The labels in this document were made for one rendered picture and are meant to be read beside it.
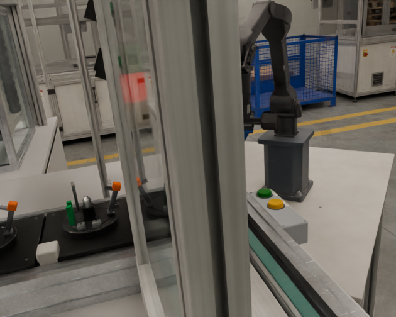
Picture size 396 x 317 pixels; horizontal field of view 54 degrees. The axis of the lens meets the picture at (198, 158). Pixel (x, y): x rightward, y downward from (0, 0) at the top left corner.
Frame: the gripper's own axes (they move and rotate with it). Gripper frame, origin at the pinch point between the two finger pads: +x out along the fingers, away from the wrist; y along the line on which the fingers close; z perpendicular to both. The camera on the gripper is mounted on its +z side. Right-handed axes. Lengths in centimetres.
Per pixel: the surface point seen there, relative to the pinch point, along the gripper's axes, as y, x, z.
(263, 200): -6.4, 18.3, 4.8
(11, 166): 104, 31, 52
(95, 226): 33.0, 16.9, -15.6
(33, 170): 94, 33, 52
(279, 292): -10.0, 21.3, -28.1
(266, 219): -7.3, 18.3, -5.6
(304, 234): -16.6, 21.1, -6.8
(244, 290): -6, -19, -76
